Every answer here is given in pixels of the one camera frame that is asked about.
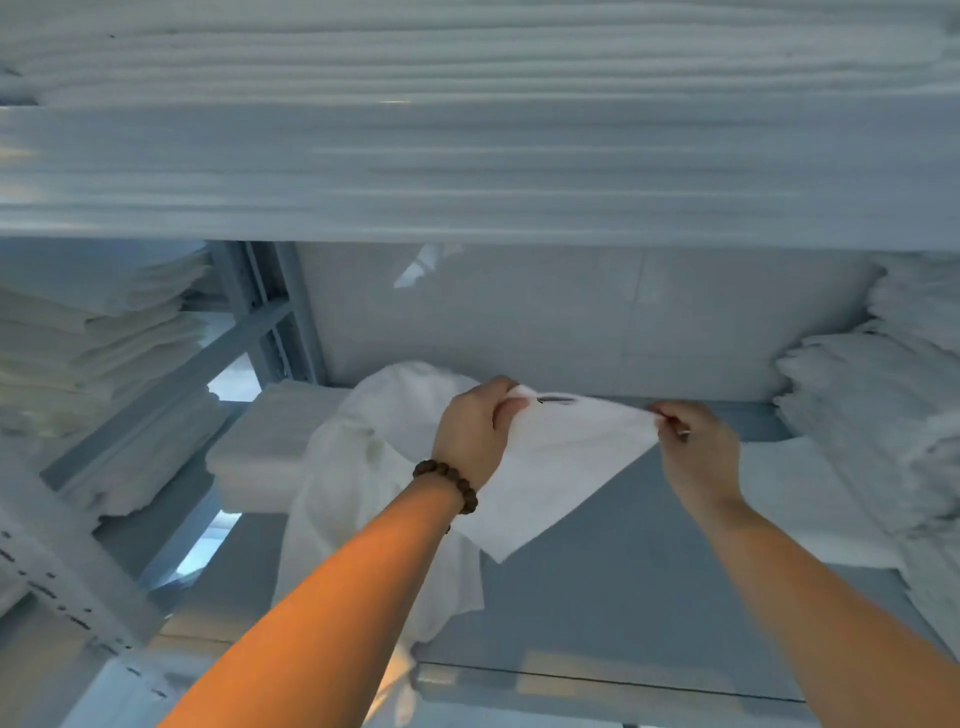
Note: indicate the tall stack of white towels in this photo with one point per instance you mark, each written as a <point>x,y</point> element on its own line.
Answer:
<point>885,420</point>

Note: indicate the person's left forearm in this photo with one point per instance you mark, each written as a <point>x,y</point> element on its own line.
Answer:
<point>322,607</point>

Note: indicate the flat white folded cloth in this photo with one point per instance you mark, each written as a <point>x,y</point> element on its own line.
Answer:
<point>810,502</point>

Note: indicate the person's left hand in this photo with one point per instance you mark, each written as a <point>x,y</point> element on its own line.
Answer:
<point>469,435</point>

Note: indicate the person's right hand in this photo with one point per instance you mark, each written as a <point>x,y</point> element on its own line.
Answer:
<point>697,450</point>

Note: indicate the white cloth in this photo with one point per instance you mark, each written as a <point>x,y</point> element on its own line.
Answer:
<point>420,465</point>
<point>810,502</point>

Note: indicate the grey metal shelving rack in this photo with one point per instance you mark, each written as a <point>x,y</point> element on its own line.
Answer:
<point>187,450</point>

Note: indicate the person's right thumb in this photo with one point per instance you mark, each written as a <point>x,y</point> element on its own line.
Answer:
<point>670,420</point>

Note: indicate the leaning stack of white towels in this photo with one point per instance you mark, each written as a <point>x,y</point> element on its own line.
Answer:
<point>97,360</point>

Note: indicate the stack of white folded linens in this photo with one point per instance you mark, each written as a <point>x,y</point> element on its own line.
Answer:
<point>480,120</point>

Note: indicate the person's left thumb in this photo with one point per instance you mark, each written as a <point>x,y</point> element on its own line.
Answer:
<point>512,411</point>

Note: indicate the small pile of white towels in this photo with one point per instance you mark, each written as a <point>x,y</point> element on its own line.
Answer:
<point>259,442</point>

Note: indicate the person's right forearm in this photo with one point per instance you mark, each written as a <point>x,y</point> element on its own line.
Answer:
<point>825,615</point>

